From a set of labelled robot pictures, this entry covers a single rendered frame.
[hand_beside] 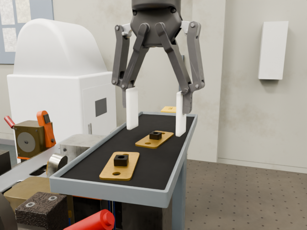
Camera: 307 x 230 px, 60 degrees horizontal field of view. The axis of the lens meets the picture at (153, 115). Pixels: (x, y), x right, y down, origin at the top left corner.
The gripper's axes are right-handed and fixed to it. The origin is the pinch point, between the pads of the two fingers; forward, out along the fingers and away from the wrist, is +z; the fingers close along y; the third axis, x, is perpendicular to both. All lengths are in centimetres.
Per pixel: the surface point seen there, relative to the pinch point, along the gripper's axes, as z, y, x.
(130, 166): 3.9, -1.9, 11.9
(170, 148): 4.2, -3.8, 2.9
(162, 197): 4.1, -8.3, 16.7
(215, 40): -21, 38, -221
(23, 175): 20.3, 38.4, -3.3
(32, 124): 14, 59, -25
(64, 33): -27, 153, -147
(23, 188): 12.2, 19.6, 11.2
